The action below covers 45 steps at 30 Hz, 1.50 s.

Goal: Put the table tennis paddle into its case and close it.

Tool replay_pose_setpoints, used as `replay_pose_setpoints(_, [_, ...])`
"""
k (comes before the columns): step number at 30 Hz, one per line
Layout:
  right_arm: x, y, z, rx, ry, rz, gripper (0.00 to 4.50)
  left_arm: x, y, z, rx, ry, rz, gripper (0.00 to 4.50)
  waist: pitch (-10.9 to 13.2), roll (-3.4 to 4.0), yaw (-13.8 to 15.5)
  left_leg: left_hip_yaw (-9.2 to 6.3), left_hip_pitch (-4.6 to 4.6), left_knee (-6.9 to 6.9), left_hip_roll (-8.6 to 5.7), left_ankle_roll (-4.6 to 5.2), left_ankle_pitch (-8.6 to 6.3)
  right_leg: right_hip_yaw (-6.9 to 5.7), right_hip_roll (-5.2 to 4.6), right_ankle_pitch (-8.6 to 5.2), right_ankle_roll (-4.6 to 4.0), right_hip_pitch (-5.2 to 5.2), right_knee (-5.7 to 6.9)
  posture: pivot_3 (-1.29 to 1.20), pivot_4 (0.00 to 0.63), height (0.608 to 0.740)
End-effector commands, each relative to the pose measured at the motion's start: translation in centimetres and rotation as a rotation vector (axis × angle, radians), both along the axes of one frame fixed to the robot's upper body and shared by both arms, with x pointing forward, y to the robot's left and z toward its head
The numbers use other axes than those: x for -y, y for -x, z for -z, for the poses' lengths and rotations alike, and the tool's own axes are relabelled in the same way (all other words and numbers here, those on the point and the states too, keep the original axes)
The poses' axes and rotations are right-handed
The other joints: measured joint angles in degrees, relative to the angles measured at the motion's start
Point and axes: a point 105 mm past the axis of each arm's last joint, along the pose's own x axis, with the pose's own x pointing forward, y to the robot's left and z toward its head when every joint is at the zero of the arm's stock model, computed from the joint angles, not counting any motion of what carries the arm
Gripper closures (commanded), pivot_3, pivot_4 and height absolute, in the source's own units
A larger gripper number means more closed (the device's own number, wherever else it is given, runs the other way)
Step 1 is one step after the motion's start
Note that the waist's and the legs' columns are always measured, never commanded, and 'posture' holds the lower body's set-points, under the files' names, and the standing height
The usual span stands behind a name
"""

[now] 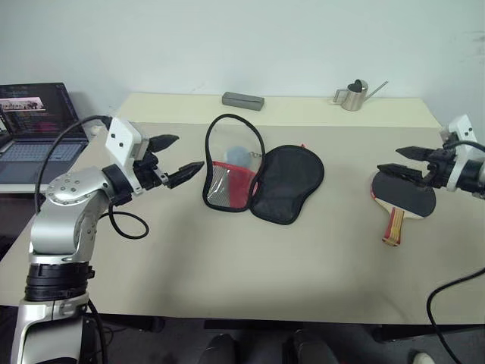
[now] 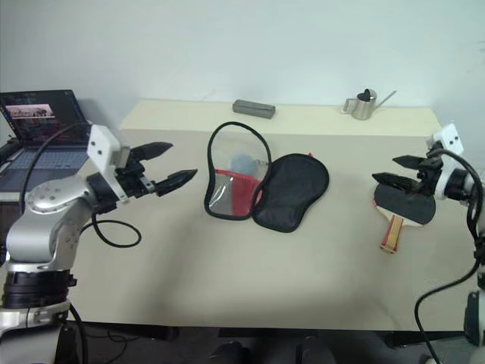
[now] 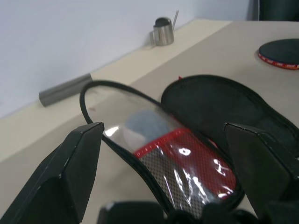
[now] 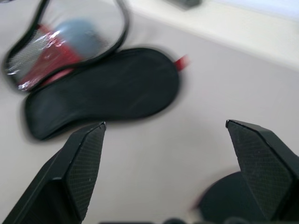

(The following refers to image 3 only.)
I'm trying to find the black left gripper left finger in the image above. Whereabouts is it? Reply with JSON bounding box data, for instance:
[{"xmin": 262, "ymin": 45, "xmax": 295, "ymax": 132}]
[{"xmin": 0, "ymin": 122, "xmax": 105, "ymax": 224}]

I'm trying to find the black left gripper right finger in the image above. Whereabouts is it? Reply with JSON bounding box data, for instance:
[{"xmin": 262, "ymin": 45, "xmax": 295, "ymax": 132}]
[{"xmin": 223, "ymin": 122, "xmax": 299, "ymax": 220}]

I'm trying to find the black red paddle case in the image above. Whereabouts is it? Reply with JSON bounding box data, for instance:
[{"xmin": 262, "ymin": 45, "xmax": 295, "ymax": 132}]
[{"xmin": 79, "ymin": 74, "xmax": 299, "ymax": 220}]

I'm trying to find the black table tennis paddle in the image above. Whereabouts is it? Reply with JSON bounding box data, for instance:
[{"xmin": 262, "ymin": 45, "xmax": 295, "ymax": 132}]
[{"xmin": 258, "ymin": 38, "xmax": 299, "ymax": 70}]

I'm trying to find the grey oblong box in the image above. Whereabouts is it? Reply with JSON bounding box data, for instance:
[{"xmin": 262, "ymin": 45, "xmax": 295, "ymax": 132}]
[{"xmin": 38, "ymin": 73, "xmax": 93, "ymax": 108}]

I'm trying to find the blue-grey cloth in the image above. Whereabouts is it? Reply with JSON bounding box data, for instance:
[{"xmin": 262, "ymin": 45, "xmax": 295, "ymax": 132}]
[{"xmin": 125, "ymin": 111, "xmax": 171, "ymax": 147}]

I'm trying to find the dark background object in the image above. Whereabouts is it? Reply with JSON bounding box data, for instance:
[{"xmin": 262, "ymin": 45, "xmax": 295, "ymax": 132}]
[{"xmin": 253, "ymin": 0, "xmax": 299, "ymax": 22}]

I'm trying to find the silver watering can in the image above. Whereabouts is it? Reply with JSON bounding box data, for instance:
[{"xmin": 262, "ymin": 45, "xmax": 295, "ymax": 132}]
[{"xmin": 149, "ymin": 10, "xmax": 180, "ymax": 46}]

